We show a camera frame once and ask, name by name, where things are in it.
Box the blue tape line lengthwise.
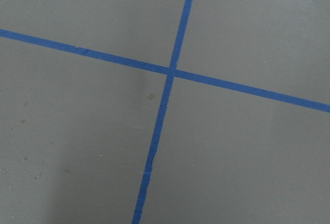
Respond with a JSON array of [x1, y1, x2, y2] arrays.
[[131, 0, 193, 224]]

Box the blue tape line crosswise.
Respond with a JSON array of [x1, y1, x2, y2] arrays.
[[1, 29, 329, 113]]

